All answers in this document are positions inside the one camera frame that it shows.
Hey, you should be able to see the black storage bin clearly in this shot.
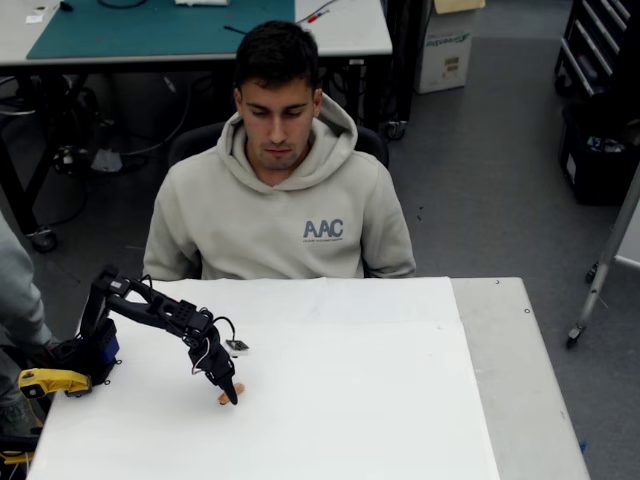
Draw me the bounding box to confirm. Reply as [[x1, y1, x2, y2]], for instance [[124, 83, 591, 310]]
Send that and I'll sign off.
[[558, 102, 640, 206]]

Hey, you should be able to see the black drawer rack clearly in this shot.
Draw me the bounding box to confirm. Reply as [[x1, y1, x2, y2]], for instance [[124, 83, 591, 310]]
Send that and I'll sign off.
[[553, 0, 640, 99]]

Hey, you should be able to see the grey metal stand on casters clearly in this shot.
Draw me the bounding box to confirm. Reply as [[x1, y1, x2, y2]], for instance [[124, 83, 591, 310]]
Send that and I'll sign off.
[[566, 164, 640, 350]]

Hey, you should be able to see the white plastic bag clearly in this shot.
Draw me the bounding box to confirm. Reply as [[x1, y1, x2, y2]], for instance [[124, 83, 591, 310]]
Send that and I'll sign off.
[[90, 147, 124, 174]]

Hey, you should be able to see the black and yellow clamp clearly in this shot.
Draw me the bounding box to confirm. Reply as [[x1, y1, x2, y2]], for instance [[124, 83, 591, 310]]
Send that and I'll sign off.
[[0, 433, 44, 466]]

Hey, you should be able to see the white workbench with black frame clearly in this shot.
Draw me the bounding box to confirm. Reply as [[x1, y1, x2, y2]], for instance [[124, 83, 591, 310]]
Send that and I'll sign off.
[[0, 0, 414, 254]]

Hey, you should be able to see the person in grey sweater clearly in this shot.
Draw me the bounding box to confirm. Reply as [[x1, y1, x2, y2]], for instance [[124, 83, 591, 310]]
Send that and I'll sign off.
[[0, 212, 61, 436]]

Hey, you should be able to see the green cutting mat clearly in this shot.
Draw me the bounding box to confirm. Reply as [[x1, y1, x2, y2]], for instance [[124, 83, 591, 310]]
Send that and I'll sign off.
[[25, 0, 297, 60]]

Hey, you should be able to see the white paper sheet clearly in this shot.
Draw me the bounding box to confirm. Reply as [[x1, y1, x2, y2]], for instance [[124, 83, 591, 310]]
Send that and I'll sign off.
[[27, 319, 501, 480]]

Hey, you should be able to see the black office chair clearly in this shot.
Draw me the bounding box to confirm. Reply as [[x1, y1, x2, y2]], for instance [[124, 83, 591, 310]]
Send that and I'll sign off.
[[167, 121, 391, 280]]

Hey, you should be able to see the man in beige hoodie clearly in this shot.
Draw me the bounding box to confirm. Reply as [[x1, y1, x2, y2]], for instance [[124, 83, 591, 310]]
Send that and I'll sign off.
[[142, 19, 417, 281]]

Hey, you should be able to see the small orange sausage-shaped object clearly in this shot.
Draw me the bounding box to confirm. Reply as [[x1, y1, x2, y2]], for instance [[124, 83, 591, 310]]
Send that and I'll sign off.
[[216, 382, 247, 406]]

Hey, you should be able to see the white cardboard box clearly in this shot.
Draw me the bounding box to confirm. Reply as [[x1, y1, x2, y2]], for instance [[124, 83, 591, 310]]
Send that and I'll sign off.
[[413, 0, 487, 95]]

